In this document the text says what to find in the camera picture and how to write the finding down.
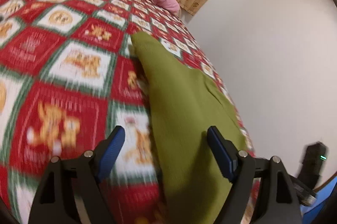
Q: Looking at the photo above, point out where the green orange striped sweater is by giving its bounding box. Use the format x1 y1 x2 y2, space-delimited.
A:
131 32 247 223

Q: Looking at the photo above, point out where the red patchwork bear bedspread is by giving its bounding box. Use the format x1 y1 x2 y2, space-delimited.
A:
0 0 260 224

